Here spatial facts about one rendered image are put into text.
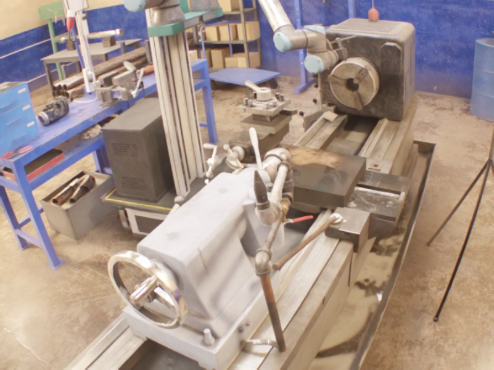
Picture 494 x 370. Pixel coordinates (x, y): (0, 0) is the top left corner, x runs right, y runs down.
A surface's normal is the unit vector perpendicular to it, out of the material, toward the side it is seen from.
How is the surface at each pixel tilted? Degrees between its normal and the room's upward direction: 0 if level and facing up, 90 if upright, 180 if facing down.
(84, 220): 90
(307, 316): 0
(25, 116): 90
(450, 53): 90
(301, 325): 0
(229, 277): 70
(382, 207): 0
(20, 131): 90
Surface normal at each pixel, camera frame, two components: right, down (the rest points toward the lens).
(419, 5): -0.51, 0.46
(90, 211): 0.88, 0.15
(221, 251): 0.80, -0.05
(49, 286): -0.11, -0.87
